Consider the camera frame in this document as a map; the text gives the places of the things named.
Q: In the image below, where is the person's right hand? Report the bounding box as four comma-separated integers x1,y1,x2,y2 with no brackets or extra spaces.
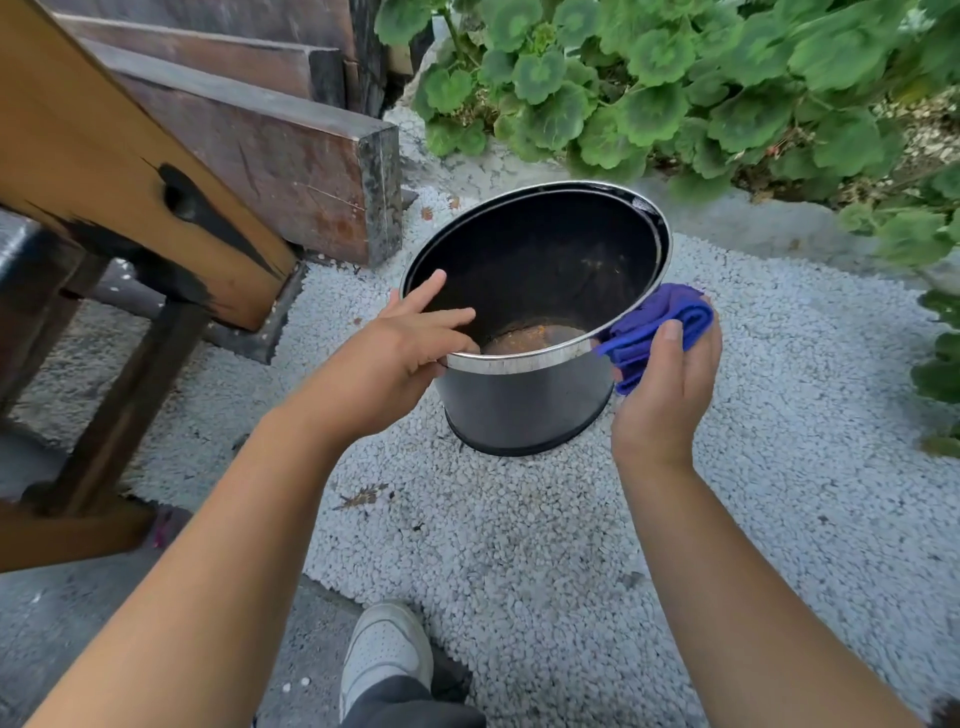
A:
610,313,724,475

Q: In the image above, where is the person's left hand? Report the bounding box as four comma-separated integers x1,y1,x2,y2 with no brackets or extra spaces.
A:
287,269,482,453

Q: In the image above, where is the purple microfibre cloth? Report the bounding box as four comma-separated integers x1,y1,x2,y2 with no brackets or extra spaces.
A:
593,282,716,397

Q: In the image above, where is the black bucket with metal rim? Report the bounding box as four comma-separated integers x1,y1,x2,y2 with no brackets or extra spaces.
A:
399,179,674,459

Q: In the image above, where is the person's left forearm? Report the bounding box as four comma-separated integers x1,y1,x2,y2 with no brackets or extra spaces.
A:
26,407,339,728

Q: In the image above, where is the person's right forearm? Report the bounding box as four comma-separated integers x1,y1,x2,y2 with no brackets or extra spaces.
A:
614,458,928,728

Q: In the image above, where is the person's white shoe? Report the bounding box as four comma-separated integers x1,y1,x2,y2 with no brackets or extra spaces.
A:
338,601,435,723

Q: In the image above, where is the person's grey trouser leg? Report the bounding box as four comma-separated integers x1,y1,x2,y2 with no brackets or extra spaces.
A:
341,674,487,728

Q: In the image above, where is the grey concrete garden curb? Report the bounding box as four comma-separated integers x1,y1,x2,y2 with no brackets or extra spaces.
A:
382,104,960,290

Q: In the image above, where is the thick dark wooden beam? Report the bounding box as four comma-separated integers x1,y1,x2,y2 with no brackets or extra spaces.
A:
82,37,406,268

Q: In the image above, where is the green geranium plant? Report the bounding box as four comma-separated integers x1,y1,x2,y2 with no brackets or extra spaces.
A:
372,0,960,460

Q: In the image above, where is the thin reddish wooden beam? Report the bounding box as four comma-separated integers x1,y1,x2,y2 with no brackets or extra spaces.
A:
52,11,348,110

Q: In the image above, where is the wooden bench with backrest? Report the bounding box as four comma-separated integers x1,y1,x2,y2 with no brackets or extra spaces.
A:
0,0,309,575

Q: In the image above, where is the long dark wooden beam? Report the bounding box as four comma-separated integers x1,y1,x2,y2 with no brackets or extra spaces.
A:
41,0,391,118

